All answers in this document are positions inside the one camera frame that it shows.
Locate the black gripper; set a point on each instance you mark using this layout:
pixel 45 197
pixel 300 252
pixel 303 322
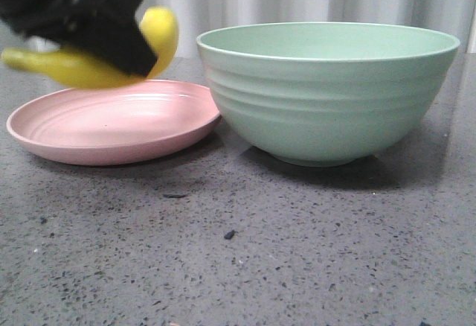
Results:
pixel 104 28

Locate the yellow banana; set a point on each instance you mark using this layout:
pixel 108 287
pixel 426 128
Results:
pixel 80 70

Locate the pink plate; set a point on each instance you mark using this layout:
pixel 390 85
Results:
pixel 117 126

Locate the green bowl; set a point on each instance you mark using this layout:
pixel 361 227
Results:
pixel 324 93

